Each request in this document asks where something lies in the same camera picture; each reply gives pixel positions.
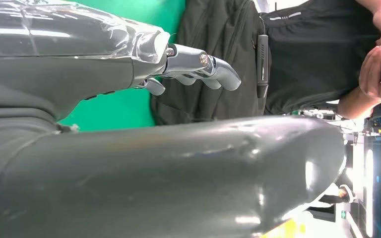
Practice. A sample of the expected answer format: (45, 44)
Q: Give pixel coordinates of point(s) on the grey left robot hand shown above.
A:
(62, 49)

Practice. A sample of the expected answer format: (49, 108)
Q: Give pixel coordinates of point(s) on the person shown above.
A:
(308, 49)

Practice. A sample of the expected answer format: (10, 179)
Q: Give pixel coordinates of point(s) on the black backpack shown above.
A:
(210, 26)

